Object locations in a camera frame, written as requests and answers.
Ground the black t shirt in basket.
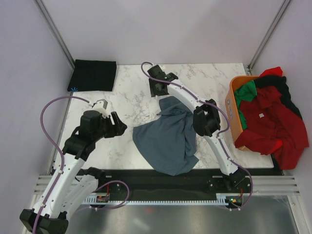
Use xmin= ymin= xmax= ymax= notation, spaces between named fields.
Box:
xmin=254 ymin=75 xmax=302 ymax=119

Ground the red t shirt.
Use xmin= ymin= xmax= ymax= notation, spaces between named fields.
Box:
xmin=234 ymin=67 xmax=309 ymax=170

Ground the white slotted cable duct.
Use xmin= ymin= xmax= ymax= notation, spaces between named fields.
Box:
xmin=82 ymin=194 xmax=244 ymax=206

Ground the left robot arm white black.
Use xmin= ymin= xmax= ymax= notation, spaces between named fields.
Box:
xmin=19 ymin=110 xmax=127 ymax=234

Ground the green t shirt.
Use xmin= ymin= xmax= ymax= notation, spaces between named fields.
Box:
xmin=234 ymin=80 xmax=257 ymax=130

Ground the folded black t shirt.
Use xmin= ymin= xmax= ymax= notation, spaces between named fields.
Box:
xmin=67 ymin=59 xmax=117 ymax=92

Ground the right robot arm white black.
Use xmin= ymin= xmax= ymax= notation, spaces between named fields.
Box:
xmin=141 ymin=62 xmax=253 ymax=193

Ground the orange plastic basket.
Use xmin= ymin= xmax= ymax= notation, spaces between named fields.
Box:
xmin=225 ymin=76 xmax=258 ymax=143

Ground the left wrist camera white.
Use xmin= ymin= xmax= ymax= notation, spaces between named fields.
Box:
xmin=88 ymin=99 xmax=109 ymax=118

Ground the aluminium frame extrusion base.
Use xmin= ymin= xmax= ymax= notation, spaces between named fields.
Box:
xmin=33 ymin=175 xmax=300 ymax=195

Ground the aluminium frame post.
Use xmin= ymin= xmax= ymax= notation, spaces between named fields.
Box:
xmin=34 ymin=0 xmax=75 ymax=69
xmin=244 ymin=0 xmax=292 ymax=75

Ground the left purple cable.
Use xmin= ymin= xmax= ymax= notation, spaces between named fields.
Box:
xmin=34 ymin=96 xmax=90 ymax=234

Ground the left aluminium frame post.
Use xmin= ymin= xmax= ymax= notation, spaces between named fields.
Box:
xmin=34 ymin=0 xmax=75 ymax=69

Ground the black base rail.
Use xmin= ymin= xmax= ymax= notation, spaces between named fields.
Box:
xmin=78 ymin=167 xmax=283 ymax=202

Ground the blue-grey t shirt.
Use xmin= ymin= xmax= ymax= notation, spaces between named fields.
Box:
xmin=133 ymin=96 xmax=199 ymax=176

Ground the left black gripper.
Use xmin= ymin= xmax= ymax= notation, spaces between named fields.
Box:
xmin=92 ymin=111 xmax=127 ymax=141

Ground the right aluminium frame post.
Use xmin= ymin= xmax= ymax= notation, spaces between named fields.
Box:
xmin=244 ymin=0 xmax=292 ymax=75

